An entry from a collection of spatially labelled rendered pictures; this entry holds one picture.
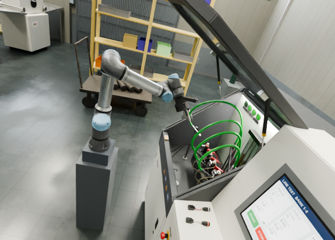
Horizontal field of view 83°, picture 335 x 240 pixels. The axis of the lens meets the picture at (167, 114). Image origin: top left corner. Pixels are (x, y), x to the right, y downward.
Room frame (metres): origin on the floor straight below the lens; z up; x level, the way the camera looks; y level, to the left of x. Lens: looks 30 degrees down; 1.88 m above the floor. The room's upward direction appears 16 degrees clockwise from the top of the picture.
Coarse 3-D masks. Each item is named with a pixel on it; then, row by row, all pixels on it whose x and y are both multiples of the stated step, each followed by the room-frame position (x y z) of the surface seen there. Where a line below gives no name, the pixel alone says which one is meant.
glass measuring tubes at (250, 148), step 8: (248, 136) 1.13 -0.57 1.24; (256, 136) 1.07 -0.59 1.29; (248, 144) 1.10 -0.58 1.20; (256, 144) 1.06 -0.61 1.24; (264, 144) 1.02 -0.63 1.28; (240, 152) 1.13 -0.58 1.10; (248, 152) 1.06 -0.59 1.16; (256, 152) 1.03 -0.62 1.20; (240, 160) 1.09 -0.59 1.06; (248, 160) 1.03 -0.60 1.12
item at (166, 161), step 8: (160, 144) 1.30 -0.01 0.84; (168, 144) 1.19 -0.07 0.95; (160, 152) 1.23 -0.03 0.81; (168, 152) 1.09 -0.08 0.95; (168, 160) 1.01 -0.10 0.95; (168, 168) 0.94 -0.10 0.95; (168, 176) 0.88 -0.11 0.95; (168, 184) 0.83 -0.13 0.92; (168, 192) 0.79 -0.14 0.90; (176, 192) 0.77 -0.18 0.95; (168, 200) 0.75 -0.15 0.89
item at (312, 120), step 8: (288, 96) 1.42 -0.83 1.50; (296, 104) 1.28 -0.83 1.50; (296, 112) 1.12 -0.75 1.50; (304, 112) 1.16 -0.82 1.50; (312, 112) 1.20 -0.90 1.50; (304, 120) 1.02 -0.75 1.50; (312, 120) 1.06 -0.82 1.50; (320, 120) 1.09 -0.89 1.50; (312, 128) 0.94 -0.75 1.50; (320, 128) 0.97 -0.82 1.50; (328, 128) 1.00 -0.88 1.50
